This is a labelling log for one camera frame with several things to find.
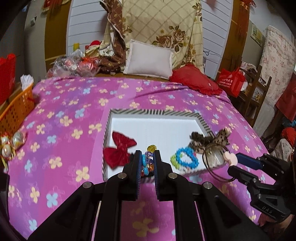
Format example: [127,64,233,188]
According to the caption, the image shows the striped shallow cardboard box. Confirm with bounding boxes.
[102,108,228,183]

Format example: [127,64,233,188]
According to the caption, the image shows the floral beige quilt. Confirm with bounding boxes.
[99,0,204,72]

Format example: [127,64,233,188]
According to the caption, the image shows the green flower bead bracelet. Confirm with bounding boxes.
[170,155,183,171]

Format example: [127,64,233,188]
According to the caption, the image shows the white small pillow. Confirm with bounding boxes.
[123,40,173,80]

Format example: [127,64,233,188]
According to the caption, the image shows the wooden shelf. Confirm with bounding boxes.
[237,65,272,127]

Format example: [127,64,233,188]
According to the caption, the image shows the pink floral bedspread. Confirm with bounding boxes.
[8,78,267,240]

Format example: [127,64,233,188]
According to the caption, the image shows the colourful bead bracelet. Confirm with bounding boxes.
[140,144,159,178]

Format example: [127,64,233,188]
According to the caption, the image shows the painted egg ornaments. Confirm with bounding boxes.
[1,131,27,163]

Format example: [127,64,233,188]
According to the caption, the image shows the blue flower bead bracelet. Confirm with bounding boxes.
[175,146,200,170]

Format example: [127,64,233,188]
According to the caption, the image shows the leopard print bow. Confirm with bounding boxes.
[188,128,230,154]

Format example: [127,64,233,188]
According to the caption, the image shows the white tissue paper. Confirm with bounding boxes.
[20,75,34,90]

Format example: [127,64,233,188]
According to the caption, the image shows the orange plastic basket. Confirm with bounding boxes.
[0,83,35,136]

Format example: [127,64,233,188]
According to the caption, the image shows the red satin bow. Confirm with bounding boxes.
[103,132,137,169]

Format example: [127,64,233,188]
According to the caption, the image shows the santa plush toy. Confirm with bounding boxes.
[85,40,101,58]

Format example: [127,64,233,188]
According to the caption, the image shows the red cushion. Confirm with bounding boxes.
[169,63,223,96]

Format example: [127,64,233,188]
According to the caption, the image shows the maroon hair tie pink charm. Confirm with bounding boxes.
[202,143,235,183]

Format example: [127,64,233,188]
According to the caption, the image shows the red shopping bag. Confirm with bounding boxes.
[216,68,245,98]

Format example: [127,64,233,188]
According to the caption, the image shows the red gift bag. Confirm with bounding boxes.
[0,53,16,104]

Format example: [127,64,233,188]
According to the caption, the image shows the clear plastic bag clutter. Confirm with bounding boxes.
[46,49,99,78]

